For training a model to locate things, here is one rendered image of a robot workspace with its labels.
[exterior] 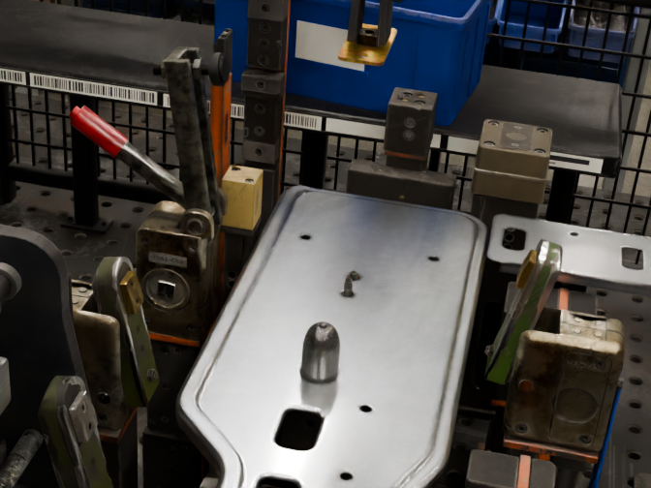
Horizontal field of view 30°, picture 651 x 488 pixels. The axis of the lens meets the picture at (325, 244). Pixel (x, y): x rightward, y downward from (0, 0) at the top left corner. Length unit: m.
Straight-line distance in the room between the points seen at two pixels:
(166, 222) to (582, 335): 0.39
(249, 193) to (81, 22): 0.54
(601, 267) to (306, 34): 0.44
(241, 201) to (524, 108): 0.44
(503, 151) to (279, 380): 0.42
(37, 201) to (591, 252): 0.94
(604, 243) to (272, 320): 0.38
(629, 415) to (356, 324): 0.55
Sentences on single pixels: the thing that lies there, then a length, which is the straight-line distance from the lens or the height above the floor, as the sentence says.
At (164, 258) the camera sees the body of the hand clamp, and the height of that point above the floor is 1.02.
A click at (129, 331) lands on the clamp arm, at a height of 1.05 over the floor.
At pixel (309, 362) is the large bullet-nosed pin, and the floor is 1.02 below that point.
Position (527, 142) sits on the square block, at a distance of 1.33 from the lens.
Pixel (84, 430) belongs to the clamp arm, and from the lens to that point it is 0.86.
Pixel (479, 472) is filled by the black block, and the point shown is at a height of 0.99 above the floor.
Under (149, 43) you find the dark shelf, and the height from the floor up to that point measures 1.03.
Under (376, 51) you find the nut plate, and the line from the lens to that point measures 1.01.
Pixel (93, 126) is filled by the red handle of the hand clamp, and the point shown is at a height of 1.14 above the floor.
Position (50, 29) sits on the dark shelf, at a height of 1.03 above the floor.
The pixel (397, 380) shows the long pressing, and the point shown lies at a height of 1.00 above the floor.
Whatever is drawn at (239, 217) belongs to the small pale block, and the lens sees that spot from 1.20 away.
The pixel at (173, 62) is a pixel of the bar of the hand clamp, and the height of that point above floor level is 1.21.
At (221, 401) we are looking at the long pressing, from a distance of 1.00.
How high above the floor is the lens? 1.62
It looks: 31 degrees down
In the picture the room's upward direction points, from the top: 5 degrees clockwise
